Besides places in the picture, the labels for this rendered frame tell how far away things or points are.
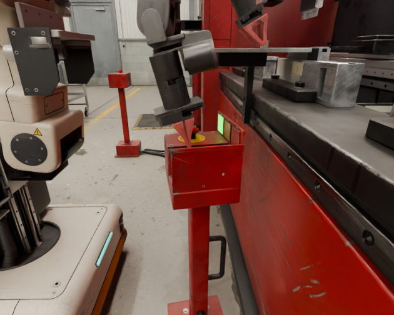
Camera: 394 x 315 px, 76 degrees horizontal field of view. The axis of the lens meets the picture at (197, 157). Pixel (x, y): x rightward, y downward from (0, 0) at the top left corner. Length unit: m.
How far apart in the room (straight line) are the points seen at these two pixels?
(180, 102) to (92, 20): 7.89
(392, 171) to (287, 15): 1.50
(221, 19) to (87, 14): 6.93
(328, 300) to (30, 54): 0.81
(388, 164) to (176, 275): 1.12
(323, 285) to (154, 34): 0.50
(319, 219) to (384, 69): 0.62
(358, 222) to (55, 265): 0.98
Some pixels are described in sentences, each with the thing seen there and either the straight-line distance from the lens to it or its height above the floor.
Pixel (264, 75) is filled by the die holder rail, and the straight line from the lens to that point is 1.18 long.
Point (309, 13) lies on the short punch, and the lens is 0.89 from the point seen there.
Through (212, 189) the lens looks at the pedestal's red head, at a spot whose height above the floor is 0.71.
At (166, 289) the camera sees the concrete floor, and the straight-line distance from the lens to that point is 1.29.
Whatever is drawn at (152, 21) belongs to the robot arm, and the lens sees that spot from 0.50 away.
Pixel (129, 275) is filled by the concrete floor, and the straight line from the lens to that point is 1.37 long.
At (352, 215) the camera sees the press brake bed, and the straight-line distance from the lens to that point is 0.38.
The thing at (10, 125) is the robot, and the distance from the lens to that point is 0.89.
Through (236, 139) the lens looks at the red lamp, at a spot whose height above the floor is 0.81.
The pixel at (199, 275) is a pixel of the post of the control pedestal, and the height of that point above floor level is 0.36.
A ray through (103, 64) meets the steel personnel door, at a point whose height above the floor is 0.61.
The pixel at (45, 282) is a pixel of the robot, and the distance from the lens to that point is 1.07.
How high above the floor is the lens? 1.00
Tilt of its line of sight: 23 degrees down
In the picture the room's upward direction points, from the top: straight up
